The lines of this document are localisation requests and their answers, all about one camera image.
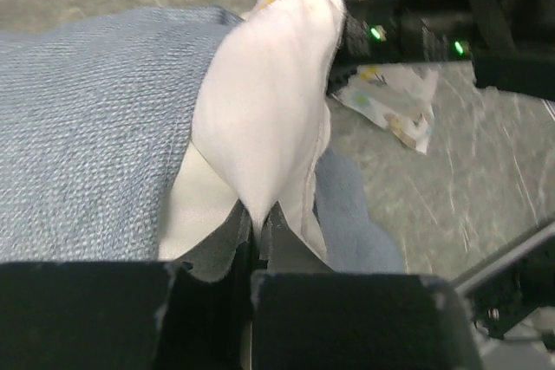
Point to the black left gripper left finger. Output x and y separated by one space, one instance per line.
185 314

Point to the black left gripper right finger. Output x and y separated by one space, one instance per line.
306 316

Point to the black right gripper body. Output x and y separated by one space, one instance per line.
510 43

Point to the white pillow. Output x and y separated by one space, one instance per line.
259 127

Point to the blue pillowcase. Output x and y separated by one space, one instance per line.
96 118

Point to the floral patterned pillow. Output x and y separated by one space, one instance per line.
397 98

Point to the aluminium mounting rail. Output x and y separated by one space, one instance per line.
501 291

